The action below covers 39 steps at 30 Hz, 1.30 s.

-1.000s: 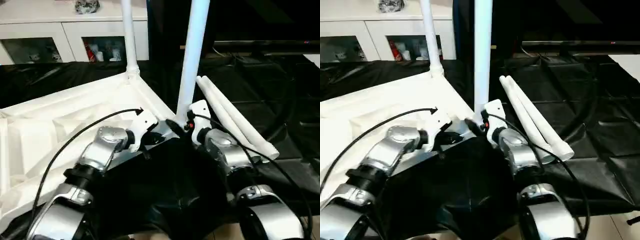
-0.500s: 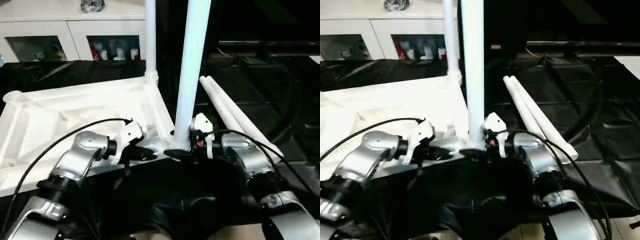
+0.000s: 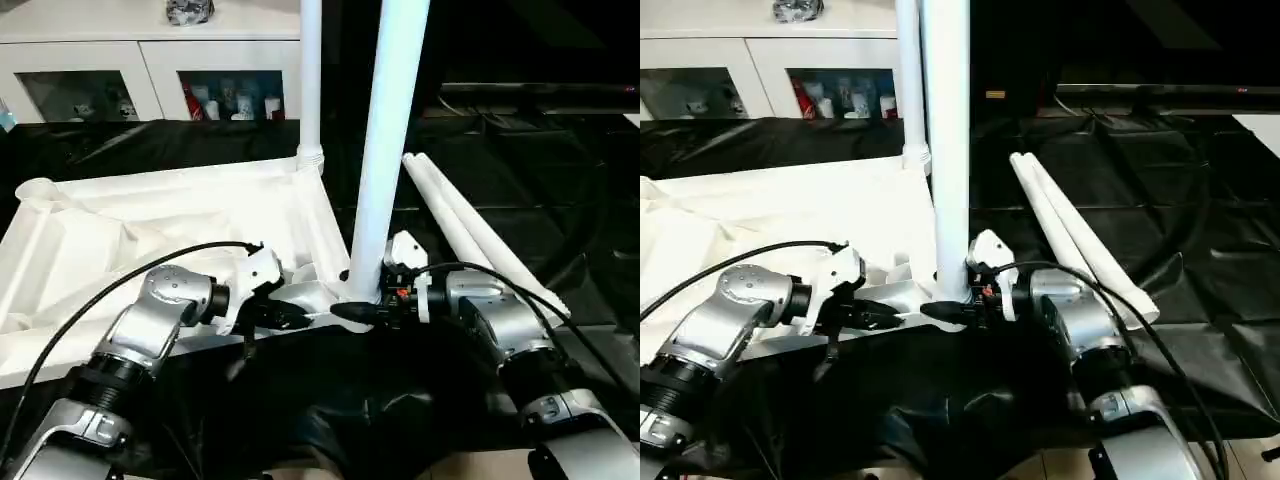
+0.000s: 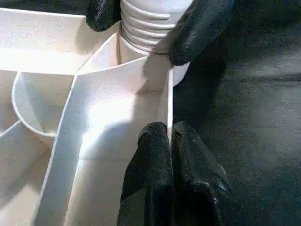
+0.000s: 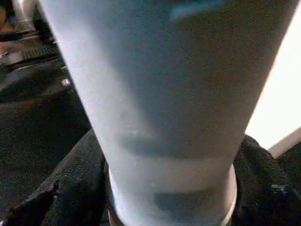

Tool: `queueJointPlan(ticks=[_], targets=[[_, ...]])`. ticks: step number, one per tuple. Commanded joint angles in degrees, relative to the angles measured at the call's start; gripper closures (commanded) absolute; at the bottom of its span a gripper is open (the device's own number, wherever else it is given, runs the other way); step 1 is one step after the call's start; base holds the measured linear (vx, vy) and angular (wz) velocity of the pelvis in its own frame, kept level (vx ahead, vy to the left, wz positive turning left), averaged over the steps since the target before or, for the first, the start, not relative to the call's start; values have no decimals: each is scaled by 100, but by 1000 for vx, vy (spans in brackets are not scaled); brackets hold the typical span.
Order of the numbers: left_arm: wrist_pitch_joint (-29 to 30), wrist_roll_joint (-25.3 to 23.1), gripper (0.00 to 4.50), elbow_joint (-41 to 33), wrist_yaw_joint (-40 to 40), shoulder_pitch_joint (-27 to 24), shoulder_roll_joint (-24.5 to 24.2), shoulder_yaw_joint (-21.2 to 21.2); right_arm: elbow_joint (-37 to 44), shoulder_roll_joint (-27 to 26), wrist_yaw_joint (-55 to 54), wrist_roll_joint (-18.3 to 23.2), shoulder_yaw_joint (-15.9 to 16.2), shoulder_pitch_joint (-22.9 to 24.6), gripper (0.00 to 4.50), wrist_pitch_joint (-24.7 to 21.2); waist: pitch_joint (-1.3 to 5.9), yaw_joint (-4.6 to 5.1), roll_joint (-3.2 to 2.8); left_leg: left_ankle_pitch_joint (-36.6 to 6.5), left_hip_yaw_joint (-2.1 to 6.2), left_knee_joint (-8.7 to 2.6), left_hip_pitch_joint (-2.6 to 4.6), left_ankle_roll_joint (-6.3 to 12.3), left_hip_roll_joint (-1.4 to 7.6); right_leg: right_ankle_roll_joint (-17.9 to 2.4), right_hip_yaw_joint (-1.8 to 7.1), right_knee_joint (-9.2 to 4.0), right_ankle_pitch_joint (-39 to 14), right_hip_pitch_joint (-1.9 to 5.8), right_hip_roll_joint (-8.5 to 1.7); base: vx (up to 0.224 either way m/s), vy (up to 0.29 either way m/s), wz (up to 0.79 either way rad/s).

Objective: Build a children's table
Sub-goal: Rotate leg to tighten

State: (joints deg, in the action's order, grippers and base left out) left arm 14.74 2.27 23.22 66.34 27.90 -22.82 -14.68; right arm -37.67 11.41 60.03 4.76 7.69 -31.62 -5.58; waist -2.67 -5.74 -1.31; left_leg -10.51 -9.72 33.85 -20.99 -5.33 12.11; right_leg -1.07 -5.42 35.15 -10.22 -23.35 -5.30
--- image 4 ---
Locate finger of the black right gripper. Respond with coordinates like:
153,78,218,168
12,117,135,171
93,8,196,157
168,0,236,67
85,0,123,33

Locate white plastic table leg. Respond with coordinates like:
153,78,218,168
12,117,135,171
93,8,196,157
119,0,196,57

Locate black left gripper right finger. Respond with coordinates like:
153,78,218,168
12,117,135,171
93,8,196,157
170,120,234,226

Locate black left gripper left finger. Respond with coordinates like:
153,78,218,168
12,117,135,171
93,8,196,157
119,121,175,226

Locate black plastic mat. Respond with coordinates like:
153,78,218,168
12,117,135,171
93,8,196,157
169,0,301,226

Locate white plastic table top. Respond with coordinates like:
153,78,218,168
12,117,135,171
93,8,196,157
0,7,190,226

